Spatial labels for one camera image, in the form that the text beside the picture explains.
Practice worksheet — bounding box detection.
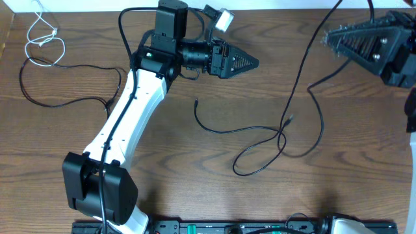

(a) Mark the white usb cable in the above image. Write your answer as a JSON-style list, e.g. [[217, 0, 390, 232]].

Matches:
[[23, 0, 66, 68]]

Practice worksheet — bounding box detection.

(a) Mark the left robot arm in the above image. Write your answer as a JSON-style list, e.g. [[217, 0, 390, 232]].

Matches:
[[62, 1, 259, 233]]

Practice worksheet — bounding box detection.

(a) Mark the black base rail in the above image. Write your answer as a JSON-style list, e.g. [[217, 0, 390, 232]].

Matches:
[[71, 212, 398, 234]]

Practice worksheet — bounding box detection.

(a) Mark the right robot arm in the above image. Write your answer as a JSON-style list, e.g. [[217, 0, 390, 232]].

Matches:
[[324, 10, 415, 233]]

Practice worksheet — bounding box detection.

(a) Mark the cardboard panel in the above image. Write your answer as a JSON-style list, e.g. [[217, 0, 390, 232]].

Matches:
[[0, 0, 15, 57]]

